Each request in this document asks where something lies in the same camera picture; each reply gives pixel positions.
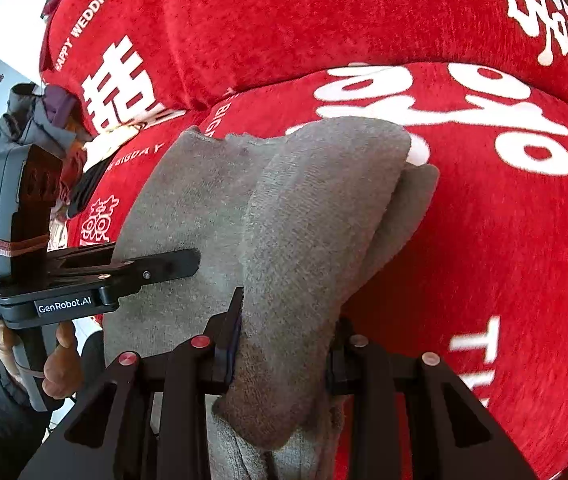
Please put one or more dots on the grey knit sweater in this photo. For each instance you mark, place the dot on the grey knit sweater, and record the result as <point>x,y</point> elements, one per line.
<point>299,223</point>

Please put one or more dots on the red wedding bed cover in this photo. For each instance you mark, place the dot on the red wedding bed cover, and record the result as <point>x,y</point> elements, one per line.
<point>484,280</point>

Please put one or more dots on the dark jacket left forearm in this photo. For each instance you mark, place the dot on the dark jacket left forearm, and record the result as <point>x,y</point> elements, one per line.
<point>22,428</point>

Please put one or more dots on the person's left hand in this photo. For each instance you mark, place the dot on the person's left hand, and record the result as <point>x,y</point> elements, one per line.
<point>62,371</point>

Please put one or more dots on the red wedding pillow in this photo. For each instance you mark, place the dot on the red wedding pillow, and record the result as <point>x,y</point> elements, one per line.
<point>125,58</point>

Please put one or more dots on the pile of dark clothes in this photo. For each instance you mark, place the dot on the pile of dark clothes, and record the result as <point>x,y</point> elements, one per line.
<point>50,120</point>

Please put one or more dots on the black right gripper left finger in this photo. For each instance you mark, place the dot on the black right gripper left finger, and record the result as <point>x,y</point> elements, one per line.
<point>146,418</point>

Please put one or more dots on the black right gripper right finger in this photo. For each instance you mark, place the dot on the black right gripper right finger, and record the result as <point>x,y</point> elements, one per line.
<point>414,417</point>

